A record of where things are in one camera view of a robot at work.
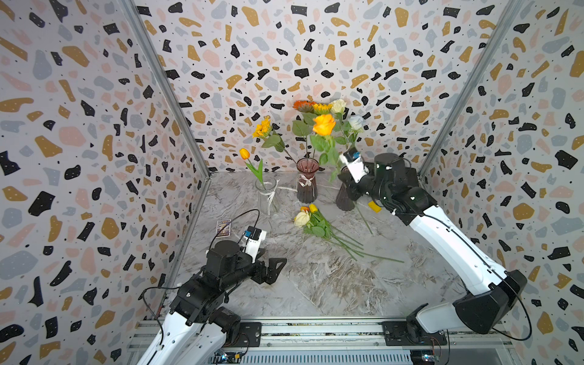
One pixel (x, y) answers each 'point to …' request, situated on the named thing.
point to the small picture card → (226, 232)
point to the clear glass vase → (268, 196)
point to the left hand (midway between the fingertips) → (277, 256)
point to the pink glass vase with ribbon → (307, 186)
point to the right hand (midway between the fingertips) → (340, 176)
